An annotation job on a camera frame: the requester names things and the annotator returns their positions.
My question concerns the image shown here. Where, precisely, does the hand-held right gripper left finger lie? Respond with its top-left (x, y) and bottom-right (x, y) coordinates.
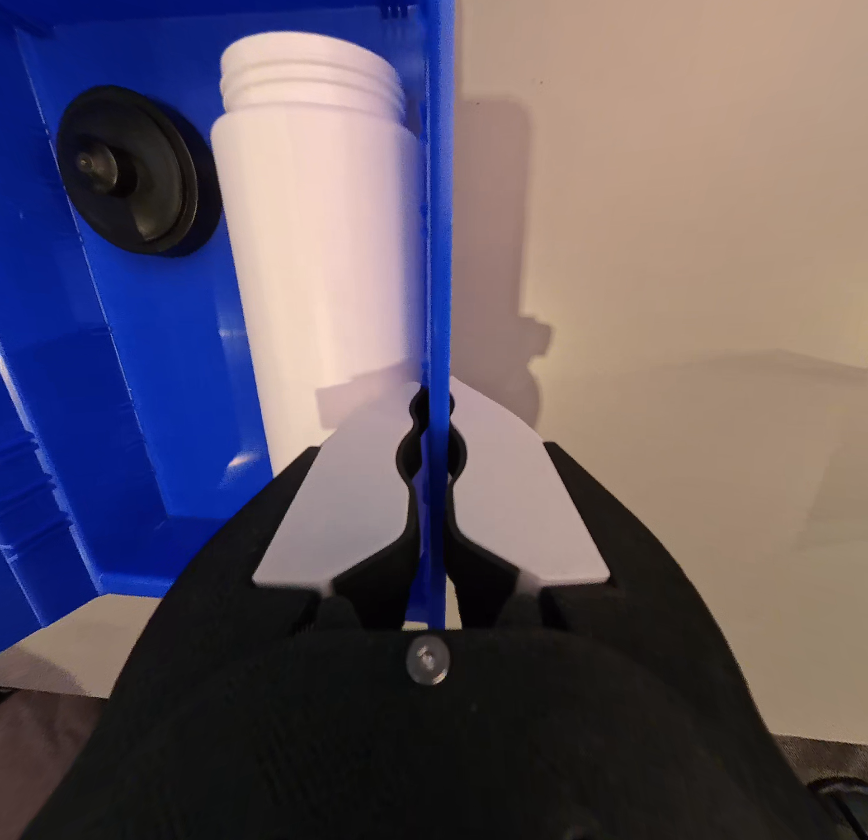
top-left (252, 381), bottom-right (429, 593)

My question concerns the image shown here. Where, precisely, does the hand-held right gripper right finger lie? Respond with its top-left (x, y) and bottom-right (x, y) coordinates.
top-left (448, 377), bottom-right (611, 593)

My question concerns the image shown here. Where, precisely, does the blue plastic bin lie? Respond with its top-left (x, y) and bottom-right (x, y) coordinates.
top-left (0, 0), bottom-right (457, 651)

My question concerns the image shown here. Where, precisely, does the white plastic bottle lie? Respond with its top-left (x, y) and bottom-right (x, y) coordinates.
top-left (210, 32), bottom-right (428, 478)

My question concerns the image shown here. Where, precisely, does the black bottle lid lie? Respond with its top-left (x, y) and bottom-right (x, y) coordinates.
top-left (56, 85), bottom-right (223, 256)

